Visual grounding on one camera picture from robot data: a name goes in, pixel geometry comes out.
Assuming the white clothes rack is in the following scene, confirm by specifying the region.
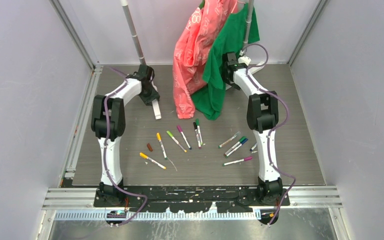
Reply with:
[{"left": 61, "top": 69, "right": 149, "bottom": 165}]
[{"left": 119, "top": 0, "right": 267, "bottom": 121}]

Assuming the brown pen cap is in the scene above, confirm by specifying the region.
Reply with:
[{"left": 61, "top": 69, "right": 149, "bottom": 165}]
[{"left": 146, "top": 143, "right": 153, "bottom": 152}]

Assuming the black cap marker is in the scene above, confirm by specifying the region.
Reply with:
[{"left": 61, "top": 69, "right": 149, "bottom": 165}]
[{"left": 193, "top": 121, "right": 202, "bottom": 149}]

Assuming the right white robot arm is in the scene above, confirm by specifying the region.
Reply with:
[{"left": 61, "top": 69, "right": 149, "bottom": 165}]
[{"left": 221, "top": 51, "right": 284, "bottom": 206}]

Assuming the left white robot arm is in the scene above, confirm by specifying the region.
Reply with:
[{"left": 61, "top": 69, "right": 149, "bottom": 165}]
[{"left": 91, "top": 64, "right": 162, "bottom": 207}]

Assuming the green t-shirt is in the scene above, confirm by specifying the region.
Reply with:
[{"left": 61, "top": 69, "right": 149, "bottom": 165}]
[{"left": 191, "top": 3, "right": 260, "bottom": 121}]

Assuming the light green cap marker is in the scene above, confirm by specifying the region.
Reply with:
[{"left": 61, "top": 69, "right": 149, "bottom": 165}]
[{"left": 166, "top": 130, "right": 187, "bottom": 153}]

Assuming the orange cap marker upper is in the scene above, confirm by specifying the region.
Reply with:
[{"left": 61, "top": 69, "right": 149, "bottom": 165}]
[{"left": 156, "top": 132, "right": 168, "bottom": 160}]

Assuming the orange cap marker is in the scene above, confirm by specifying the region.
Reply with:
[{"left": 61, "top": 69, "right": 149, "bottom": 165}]
[
  {"left": 139, "top": 152, "right": 167, "bottom": 170},
  {"left": 156, "top": 132, "right": 168, "bottom": 160}
]

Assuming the pink patterned shirt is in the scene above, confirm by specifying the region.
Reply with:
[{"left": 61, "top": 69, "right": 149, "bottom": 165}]
[{"left": 172, "top": 0, "right": 238, "bottom": 119}]

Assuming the purple cap marker left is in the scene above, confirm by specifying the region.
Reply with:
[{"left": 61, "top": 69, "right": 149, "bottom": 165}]
[{"left": 176, "top": 125, "right": 192, "bottom": 150}]

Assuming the orange cap marker lower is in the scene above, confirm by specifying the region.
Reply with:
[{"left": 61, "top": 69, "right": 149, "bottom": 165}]
[{"left": 139, "top": 152, "right": 167, "bottom": 170}]

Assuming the grey clear cap marker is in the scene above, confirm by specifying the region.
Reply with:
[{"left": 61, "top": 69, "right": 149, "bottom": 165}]
[{"left": 218, "top": 131, "right": 241, "bottom": 148}]

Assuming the blue cap marker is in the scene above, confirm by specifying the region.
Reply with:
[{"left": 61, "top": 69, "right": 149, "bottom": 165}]
[{"left": 224, "top": 138, "right": 248, "bottom": 158}]

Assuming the magenta cap marker right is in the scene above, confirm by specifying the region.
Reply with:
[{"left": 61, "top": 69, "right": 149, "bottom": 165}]
[{"left": 222, "top": 156, "right": 253, "bottom": 167}]

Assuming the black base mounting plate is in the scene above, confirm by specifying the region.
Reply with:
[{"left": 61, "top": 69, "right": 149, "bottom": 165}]
[{"left": 93, "top": 185, "right": 290, "bottom": 213}]

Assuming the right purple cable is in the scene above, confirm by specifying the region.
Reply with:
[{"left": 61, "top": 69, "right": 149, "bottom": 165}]
[{"left": 239, "top": 43, "right": 297, "bottom": 228}]

